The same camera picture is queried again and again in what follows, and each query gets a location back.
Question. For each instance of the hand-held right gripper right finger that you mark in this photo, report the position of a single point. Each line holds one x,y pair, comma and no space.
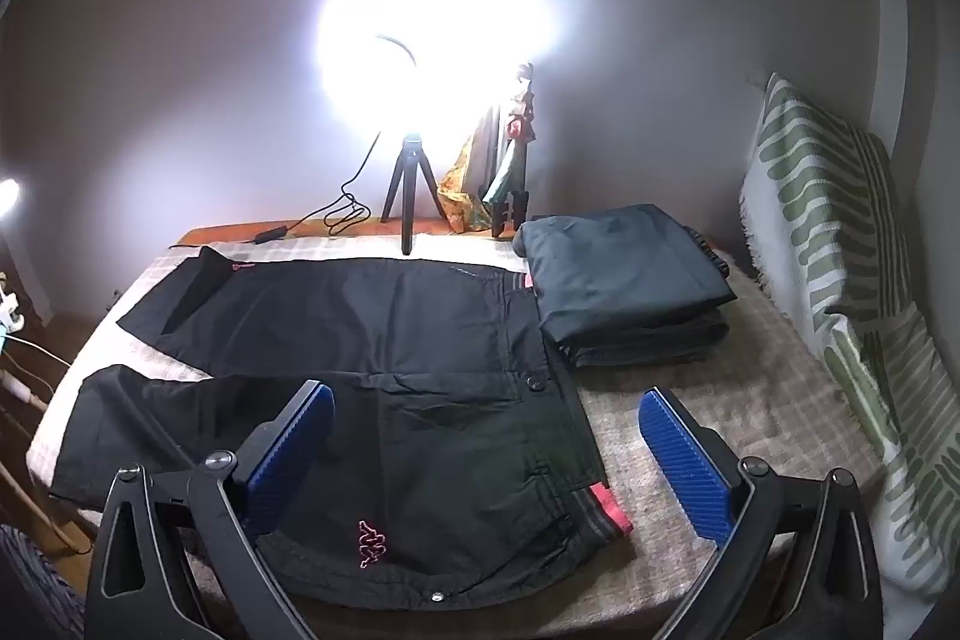
682,460

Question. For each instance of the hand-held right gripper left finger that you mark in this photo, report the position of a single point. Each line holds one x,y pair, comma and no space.
294,443

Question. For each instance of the black pants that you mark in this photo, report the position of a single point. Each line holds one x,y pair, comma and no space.
420,340

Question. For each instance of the folded dark pants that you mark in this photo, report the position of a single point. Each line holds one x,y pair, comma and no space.
652,340

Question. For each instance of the folded grey pants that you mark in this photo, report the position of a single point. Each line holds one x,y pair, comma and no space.
622,269

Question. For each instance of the checkered blanket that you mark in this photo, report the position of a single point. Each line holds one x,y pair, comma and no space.
750,400

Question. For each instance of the striped dark cloth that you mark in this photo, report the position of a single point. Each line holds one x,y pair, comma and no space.
709,254

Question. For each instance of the green patterned cushion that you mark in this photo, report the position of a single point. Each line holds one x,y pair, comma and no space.
832,220

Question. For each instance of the dark ribbed object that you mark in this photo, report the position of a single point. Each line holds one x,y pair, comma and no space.
34,587

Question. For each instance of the small white lamp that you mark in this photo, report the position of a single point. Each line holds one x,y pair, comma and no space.
7,197

